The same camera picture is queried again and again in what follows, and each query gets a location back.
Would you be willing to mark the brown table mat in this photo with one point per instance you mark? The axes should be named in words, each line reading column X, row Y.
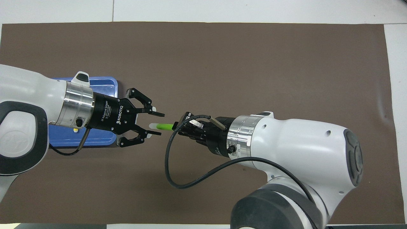
column 222, row 63

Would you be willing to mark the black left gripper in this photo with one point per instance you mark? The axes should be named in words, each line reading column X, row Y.
column 111, row 113

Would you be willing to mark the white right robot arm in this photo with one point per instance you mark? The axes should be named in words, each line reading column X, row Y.
column 292, row 152

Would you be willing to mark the blue plastic tray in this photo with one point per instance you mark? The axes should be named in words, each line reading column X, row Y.
column 105, row 83

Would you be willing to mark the green marker pen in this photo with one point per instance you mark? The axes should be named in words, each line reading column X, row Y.
column 163, row 127

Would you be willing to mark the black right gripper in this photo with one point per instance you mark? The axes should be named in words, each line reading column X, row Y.
column 219, row 136

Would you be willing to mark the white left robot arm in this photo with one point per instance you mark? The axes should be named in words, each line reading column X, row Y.
column 28, row 95

